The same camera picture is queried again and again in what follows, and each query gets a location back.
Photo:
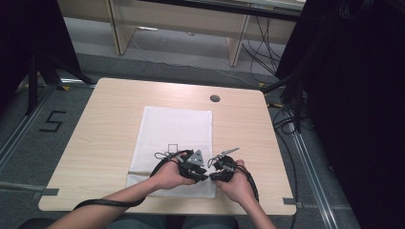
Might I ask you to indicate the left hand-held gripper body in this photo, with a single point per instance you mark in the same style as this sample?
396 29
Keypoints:
191 167

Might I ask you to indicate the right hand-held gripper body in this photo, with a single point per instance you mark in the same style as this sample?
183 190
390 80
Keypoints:
227 167

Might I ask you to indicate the white cloth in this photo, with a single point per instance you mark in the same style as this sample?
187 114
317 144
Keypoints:
172 130

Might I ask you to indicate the person's right hand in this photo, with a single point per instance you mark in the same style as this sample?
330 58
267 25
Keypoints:
238 187

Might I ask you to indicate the person's left hand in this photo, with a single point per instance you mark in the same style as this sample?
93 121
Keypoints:
168 176

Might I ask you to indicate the person's right leg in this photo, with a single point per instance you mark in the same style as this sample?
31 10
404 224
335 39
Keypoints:
210 223

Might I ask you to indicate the person's leg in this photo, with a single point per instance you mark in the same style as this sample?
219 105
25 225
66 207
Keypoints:
140 223
210 223

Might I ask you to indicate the grey table grommet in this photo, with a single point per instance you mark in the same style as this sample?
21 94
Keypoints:
215 98

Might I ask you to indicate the person's left leg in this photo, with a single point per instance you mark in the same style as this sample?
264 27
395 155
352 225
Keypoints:
140 223

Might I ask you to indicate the black metal stand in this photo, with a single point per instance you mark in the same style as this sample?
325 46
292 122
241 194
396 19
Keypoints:
297 105
31 86

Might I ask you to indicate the black curtain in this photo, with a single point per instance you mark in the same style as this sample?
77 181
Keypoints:
31 41
356 105

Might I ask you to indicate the light wooden desk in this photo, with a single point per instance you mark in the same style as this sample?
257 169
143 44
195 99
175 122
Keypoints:
178 19

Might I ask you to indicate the aluminium floor rail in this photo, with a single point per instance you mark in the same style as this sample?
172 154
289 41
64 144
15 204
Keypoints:
313 178
22 130
19 186

